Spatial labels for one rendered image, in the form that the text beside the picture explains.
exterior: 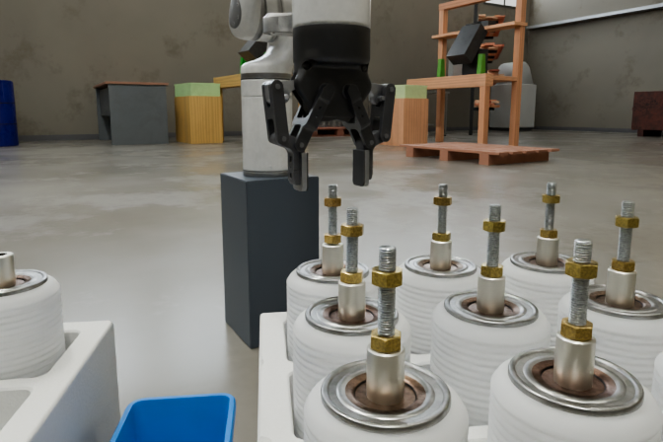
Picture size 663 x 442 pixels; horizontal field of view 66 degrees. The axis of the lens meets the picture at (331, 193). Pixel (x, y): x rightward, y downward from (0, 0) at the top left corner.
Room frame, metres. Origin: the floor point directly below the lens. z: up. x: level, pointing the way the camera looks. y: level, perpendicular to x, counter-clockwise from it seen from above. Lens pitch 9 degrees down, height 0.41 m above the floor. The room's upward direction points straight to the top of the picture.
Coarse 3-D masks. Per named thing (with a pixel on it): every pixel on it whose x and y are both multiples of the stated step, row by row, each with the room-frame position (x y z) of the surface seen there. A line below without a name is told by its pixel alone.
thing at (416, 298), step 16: (400, 288) 0.52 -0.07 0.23; (416, 288) 0.49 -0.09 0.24; (432, 288) 0.49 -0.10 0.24; (448, 288) 0.48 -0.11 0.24; (464, 288) 0.48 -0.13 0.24; (400, 304) 0.51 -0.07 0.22; (416, 304) 0.49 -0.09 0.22; (432, 304) 0.49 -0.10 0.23; (416, 320) 0.49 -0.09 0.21; (416, 336) 0.49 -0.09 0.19; (416, 352) 0.49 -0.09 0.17
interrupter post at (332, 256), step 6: (324, 246) 0.51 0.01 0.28; (330, 246) 0.50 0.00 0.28; (336, 246) 0.50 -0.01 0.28; (342, 246) 0.51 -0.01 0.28; (324, 252) 0.51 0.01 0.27; (330, 252) 0.50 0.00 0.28; (336, 252) 0.50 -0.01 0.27; (342, 252) 0.51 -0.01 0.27; (324, 258) 0.51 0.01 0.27; (330, 258) 0.50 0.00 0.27; (336, 258) 0.50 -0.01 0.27; (342, 258) 0.51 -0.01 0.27; (324, 264) 0.51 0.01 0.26; (330, 264) 0.50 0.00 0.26; (336, 264) 0.50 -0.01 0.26; (342, 264) 0.51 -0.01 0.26; (324, 270) 0.51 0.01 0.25; (330, 270) 0.50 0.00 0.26; (336, 270) 0.50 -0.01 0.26
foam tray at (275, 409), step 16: (272, 320) 0.56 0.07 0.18; (272, 336) 0.51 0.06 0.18; (272, 352) 0.48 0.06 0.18; (272, 368) 0.44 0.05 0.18; (288, 368) 0.44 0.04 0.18; (272, 384) 0.42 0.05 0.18; (288, 384) 0.42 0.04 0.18; (272, 400) 0.39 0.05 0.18; (288, 400) 0.39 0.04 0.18; (272, 416) 0.37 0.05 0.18; (288, 416) 0.37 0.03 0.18; (272, 432) 0.35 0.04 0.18; (288, 432) 0.35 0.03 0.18; (480, 432) 0.35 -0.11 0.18
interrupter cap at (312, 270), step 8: (304, 264) 0.53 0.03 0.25; (312, 264) 0.53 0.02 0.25; (320, 264) 0.53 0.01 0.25; (344, 264) 0.53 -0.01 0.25; (360, 264) 0.53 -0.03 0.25; (296, 272) 0.51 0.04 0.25; (304, 272) 0.50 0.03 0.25; (312, 272) 0.50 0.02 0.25; (320, 272) 0.51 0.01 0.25; (368, 272) 0.50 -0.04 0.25; (312, 280) 0.48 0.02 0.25; (320, 280) 0.48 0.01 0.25; (328, 280) 0.48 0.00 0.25; (336, 280) 0.48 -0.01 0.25
